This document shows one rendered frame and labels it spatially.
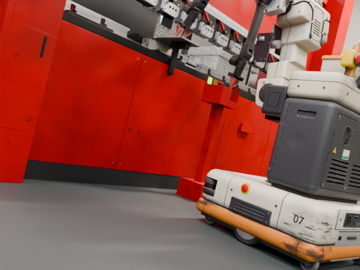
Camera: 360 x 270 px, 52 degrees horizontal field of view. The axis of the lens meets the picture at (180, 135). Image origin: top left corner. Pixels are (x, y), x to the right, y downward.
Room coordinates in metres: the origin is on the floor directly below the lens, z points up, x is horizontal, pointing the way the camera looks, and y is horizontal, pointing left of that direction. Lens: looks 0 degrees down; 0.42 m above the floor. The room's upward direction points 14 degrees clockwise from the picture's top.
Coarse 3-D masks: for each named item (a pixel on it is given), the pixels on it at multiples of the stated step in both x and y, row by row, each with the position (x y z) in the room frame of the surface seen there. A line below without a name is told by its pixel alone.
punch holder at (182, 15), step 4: (184, 0) 2.60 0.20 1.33; (188, 0) 2.60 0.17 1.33; (180, 4) 2.63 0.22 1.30; (184, 4) 2.60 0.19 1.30; (180, 8) 2.62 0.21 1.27; (180, 12) 2.62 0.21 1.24; (184, 12) 2.59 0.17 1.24; (180, 16) 2.61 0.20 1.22; (184, 16) 2.59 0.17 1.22; (176, 20) 2.63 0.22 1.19; (180, 20) 2.61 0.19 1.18; (196, 20) 2.69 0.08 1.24; (192, 24) 2.67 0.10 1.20; (196, 24) 2.69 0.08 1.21; (192, 28) 2.70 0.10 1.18
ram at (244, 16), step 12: (192, 0) 2.63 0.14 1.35; (216, 0) 2.81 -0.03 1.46; (228, 0) 2.91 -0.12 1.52; (240, 0) 3.01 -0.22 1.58; (252, 0) 3.13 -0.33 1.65; (228, 12) 2.93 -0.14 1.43; (240, 12) 3.04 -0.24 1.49; (252, 12) 3.16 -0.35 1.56; (228, 24) 2.96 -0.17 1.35; (240, 24) 3.07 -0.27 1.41; (264, 24) 3.32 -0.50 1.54; (276, 24) 3.46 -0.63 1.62
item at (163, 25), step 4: (164, 16) 2.51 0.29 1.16; (168, 16) 2.54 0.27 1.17; (160, 20) 2.51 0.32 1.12; (164, 20) 2.52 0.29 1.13; (168, 20) 2.54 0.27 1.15; (172, 20) 2.57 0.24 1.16; (160, 24) 2.51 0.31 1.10; (164, 24) 2.52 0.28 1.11; (168, 24) 2.55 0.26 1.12; (164, 28) 2.54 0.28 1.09; (168, 28) 2.57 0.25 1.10
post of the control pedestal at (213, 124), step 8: (216, 104) 2.50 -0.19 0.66; (216, 112) 2.49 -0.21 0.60; (208, 120) 2.52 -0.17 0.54; (216, 120) 2.49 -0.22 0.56; (208, 128) 2.51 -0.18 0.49; (216, 128) 2.51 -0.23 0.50; (208, 136) 2.50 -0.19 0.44; (216, 136) 2.53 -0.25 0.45; (208, 144) 2.49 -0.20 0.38; (200, 152) 2.52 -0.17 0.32; (208, 152) 2.49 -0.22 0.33; (200, 160) 2.51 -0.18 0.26; (208, 160) 2.51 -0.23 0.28; (200, 168) 2.50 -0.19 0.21; (208, 168) 2.53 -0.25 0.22; (200, 176) 2.49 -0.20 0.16
